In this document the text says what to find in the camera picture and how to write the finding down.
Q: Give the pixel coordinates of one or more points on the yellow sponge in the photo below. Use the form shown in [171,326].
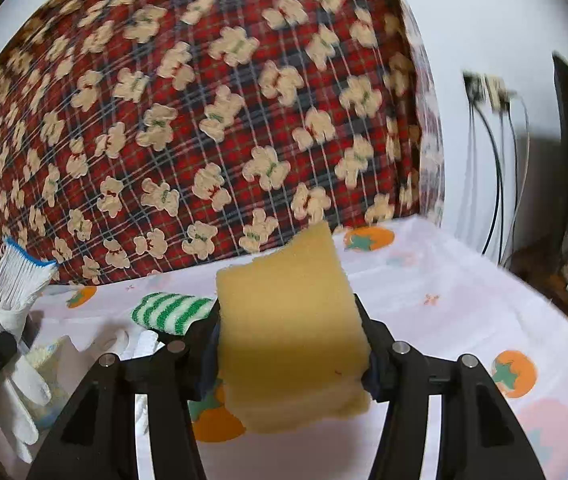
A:
[292,349]

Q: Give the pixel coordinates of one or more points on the green white striped sock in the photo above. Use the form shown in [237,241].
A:
[171,313]

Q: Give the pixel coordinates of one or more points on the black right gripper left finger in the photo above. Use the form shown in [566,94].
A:
[94,436]

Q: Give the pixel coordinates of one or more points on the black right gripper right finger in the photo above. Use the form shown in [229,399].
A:
[480,436]

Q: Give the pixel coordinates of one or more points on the white work glove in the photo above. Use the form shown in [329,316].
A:
[23,390]

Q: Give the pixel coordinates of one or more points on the red plaid teddy bear blanket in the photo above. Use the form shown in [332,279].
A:
[145,136]

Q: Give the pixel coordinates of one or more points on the white wall outlet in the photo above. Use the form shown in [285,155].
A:
[482,88]

